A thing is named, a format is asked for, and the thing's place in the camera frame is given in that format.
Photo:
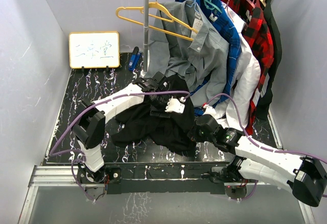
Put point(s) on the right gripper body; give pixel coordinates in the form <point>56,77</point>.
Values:
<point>197,134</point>

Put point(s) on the pink hanger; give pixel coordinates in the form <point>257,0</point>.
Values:
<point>234,5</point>

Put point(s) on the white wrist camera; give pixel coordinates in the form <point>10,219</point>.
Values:
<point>207,109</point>
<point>175,105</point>

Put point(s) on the yellow clothes hanger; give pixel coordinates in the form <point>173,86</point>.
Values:
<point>169,18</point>

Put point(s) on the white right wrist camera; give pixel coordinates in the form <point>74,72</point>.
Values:
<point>207,109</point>

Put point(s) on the black hanging jacket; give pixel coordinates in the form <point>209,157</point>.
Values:
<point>266,93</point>

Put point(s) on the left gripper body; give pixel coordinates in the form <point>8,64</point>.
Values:
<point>158,106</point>

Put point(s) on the blue stapler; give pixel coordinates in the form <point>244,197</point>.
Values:
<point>134,58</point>

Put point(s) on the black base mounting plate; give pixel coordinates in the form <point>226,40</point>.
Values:
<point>178,177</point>

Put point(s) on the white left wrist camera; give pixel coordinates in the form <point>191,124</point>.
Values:
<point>175,105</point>

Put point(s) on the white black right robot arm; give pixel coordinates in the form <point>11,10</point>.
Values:
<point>302,175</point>

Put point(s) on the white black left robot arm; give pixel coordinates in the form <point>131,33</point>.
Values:
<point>89,126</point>

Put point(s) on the white shirt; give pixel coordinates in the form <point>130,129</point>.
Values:
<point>246,79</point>

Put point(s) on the red black plaid shirt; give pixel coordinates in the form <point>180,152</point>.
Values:
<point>257,35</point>

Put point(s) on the aluminium frame rail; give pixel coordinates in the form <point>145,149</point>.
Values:
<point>54,197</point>

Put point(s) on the whiteboard with yellow frame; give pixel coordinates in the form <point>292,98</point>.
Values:
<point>94,50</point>

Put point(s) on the grey shirt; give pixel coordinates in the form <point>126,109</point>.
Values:
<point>202,63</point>

